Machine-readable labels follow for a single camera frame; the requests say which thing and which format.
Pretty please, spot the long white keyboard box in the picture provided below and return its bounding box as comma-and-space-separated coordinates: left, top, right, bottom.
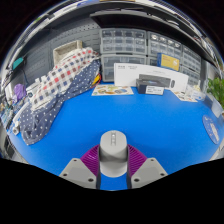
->
113, 62, 190, 94

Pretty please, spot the red blue checkered cloth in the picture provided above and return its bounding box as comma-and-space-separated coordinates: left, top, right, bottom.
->
30, 47, 101, 111

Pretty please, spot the green potted plant white pot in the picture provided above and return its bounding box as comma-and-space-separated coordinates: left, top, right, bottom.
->
206, 77, 224, 109

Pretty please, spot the white woven basket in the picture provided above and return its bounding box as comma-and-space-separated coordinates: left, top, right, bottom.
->
52, 39, 83, 64

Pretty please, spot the navy polka dot cloth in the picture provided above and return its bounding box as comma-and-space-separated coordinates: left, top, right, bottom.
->
20, 59, 102, 146

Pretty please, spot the small black box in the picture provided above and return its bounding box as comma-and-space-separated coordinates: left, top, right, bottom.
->
135, 78, 165, 96

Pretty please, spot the small purple object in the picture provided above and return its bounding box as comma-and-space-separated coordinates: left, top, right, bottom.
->
13, 83, 27, 101

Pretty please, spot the white blue glove box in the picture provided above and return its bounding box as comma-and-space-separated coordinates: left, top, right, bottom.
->
186, 84, 207, 102

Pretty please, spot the round blue printed mouse pad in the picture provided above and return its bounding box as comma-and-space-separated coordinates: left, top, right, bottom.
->
202, 114, 222, 145

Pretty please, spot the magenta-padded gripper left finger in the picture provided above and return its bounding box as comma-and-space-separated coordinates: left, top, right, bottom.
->
59, 144, 102, 190

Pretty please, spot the yellow and blue box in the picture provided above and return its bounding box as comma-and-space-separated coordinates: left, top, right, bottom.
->
156, 52, 181, 72

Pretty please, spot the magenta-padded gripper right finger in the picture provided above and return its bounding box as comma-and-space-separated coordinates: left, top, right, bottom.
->
126, 144, 168, 190

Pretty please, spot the teal box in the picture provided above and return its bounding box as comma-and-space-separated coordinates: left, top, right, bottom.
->
12, 57, 25, 70

